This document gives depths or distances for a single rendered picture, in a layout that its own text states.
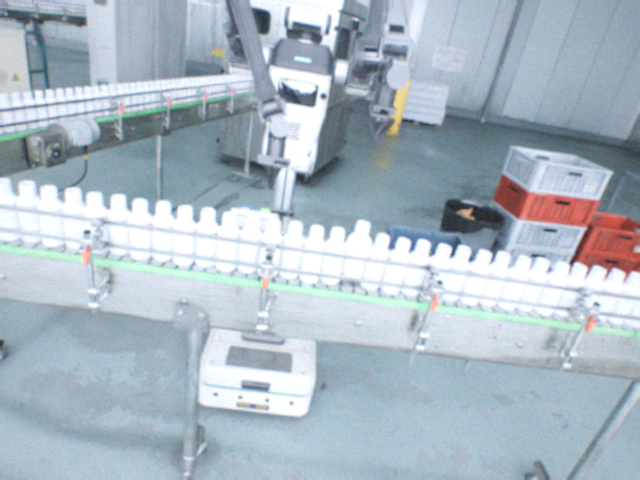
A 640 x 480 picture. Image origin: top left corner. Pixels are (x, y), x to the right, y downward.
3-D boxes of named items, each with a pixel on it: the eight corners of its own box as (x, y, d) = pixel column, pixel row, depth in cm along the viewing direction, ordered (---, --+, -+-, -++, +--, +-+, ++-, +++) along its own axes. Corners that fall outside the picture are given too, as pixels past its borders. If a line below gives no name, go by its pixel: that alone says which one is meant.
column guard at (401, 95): (380, 133, 841) (393, 76, 794) (377, 129, 877) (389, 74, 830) (399, 136, 845) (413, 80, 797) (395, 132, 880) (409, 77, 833)
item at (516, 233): (506, 247, 311) (517, 220, 301) (481, 223, 347) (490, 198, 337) (575, 253, 322) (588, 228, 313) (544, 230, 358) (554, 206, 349)
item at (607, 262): (570, 275, 337) (581, 252, 327) (543, 251, 374) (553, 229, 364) (635, 283, 345) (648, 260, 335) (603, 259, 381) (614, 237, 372)
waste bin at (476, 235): (429, 293, 318) (454, 218, 290) (416, 264, 358) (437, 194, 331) (485, 301, 322) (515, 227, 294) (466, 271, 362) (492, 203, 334)
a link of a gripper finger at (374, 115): (386, 140, 121) (393, 107, 117) (389, 146, 114) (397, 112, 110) (362, 136, 120) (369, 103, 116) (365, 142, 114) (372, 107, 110)
